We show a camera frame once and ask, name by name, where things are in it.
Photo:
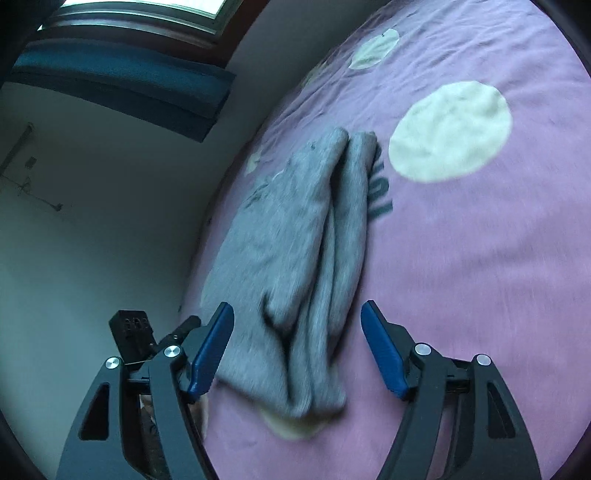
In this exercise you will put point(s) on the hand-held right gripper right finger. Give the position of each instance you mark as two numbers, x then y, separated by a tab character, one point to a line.
385	355

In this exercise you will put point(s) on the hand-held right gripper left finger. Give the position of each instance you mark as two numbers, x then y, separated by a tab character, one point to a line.
210	350

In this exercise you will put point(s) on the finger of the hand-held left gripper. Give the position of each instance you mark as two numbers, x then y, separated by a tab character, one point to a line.
182	330

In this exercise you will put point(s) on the grey printed garment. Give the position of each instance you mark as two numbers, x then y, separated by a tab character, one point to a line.
277	230

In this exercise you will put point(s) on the purple dotted bedsheet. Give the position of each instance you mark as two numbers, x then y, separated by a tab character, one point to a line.
461	277

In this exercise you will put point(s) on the blue curtain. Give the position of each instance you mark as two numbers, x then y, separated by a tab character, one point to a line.
129	83

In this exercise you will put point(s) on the window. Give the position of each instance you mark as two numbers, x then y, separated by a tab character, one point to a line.
138	5

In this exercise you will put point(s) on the wall socket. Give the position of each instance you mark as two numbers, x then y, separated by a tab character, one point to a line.
31	162

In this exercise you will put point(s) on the white wall conduit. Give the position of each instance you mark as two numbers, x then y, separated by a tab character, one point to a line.
18	145

